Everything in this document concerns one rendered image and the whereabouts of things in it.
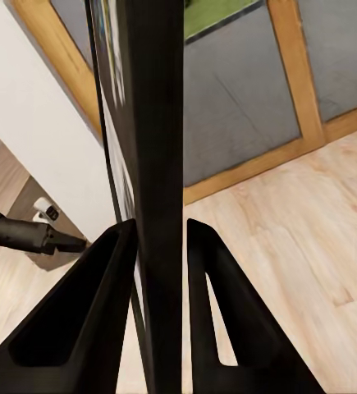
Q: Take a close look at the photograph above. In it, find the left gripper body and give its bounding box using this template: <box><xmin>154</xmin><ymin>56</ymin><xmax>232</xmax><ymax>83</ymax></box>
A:
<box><xmin>7</xmin><ymin>220</ymin><xmax>57</xmax><ymax>255</ymax></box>

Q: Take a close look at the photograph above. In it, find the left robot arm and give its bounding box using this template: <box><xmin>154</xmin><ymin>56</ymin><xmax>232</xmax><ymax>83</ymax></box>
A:
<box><xmin>0</xmin><ymin>197</ymin><xmax>88</xmax><ymax>255</ymax></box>

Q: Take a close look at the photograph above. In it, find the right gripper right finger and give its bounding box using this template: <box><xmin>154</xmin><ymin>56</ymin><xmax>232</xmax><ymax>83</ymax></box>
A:
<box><xmin>187</xmin><ymin>218</ymin><xmax>326</xmax><ymax>394</ymax></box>

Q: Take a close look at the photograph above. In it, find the poster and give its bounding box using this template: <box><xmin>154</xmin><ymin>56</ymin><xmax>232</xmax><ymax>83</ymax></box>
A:
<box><xmin>85</xmin><ymin>0</ymin><xmax>184</xmax><ymax>394</ymax></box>

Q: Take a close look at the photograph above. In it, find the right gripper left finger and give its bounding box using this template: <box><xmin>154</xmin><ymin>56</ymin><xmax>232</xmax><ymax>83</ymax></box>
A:
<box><xmin>0</xmin><ymin>218</ymin><xmax>138</xmax><ymax>394</ymax></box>

